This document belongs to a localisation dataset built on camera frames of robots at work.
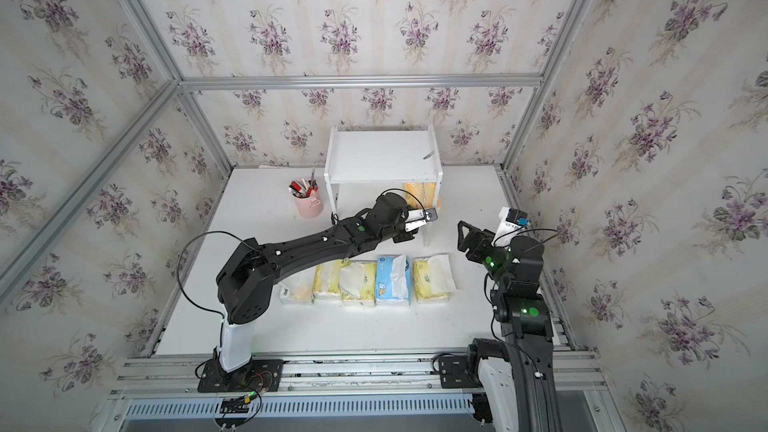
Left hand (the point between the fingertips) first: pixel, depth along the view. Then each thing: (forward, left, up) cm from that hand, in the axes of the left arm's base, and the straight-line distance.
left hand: (418, 215), depth 85 cm
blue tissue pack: (-16, +8, -12) cm, 21 cm away
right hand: (-11, -12, +9) cm, 19 cm away
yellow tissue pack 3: (-14, -5, -13) cm, 19 cm away
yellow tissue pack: (-14, +27, -13) cm, 33 cm away
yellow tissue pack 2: (-16, +17, -12) cm, 26 cm away
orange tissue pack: (+6, -3, +3) cm, 7 cm away
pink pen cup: (+11, +35, -10) cm, 38 cm away
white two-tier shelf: (+5, +16, +16) cm, 23 cm away
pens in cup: (+17, +38, -7) cm, 42 cm away
